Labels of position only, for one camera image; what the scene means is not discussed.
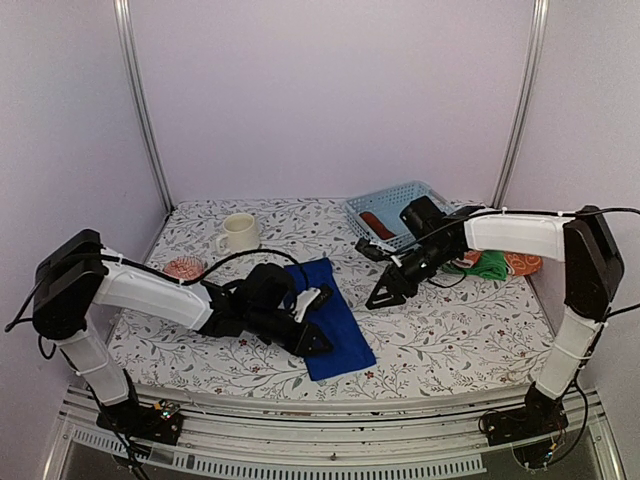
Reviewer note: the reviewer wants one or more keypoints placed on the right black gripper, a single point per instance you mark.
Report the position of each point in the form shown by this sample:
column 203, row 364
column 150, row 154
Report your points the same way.
column 389, row 279

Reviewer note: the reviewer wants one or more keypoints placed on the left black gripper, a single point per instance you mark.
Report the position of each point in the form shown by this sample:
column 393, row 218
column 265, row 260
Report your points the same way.
column 302, row 343

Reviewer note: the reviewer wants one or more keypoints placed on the blue towel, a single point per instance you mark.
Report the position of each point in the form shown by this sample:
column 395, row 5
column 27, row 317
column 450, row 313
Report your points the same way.
column 351, row 352

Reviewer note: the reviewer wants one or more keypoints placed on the brown towel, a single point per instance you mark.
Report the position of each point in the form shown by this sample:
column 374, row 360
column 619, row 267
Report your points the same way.
column 375, row 226

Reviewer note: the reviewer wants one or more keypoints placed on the orange patterned towel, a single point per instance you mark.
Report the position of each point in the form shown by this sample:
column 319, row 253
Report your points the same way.
column 522, row 264

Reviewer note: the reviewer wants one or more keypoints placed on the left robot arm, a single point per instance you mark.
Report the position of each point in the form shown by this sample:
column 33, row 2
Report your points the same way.
column 82, row 273

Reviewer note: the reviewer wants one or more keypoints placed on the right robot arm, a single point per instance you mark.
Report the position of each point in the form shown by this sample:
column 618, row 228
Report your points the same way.
column 579, row 241

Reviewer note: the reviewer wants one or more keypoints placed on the light blue plastic basket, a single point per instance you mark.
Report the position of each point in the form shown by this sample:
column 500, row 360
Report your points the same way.
column 386, row 205

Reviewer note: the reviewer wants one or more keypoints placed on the floral table mat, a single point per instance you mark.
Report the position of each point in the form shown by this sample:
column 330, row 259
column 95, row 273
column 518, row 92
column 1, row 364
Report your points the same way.
column 458, row 335

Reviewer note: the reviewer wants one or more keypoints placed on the green towel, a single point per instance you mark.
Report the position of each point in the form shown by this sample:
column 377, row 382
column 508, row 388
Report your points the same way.
column 489, row 265

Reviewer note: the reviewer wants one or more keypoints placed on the cream ceramic mug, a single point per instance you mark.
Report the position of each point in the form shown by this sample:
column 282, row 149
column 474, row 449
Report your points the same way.
column 240, row 233

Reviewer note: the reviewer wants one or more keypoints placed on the red patterned small bowl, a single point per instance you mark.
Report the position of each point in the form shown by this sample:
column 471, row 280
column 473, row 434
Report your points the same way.
column 185, row 267

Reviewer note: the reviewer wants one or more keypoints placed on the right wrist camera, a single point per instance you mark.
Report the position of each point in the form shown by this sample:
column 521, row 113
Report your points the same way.
column 376, row 252

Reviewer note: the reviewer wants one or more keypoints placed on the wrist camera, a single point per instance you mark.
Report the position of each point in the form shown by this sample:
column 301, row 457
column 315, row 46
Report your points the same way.
column 376, row 252
column 311, row 299

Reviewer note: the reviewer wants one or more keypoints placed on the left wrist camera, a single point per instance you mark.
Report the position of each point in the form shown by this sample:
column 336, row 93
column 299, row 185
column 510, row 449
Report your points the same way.
column 311, row 299

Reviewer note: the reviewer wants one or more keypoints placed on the front aluminium rail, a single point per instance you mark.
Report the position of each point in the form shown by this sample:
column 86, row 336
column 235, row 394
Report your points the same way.
column 225, row 437

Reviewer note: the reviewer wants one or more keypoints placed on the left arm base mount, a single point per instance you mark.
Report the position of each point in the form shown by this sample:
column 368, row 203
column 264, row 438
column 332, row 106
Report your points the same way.
column 160, row 422

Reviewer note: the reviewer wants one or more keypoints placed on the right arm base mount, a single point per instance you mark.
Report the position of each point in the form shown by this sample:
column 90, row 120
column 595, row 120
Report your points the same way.
column 540, row 415

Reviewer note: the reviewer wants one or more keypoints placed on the right aluminium frame post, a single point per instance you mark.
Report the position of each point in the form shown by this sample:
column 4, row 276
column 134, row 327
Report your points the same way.
column 531, row 67

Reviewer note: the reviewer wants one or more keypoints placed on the aluminium frame post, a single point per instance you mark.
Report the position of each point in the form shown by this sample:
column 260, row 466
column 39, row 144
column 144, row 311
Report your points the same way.
column 124, row 24
column 531, row 67

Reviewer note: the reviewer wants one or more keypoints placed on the left aluminium frame post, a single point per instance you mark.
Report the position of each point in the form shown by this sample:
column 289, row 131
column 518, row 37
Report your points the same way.
column 124, row 24

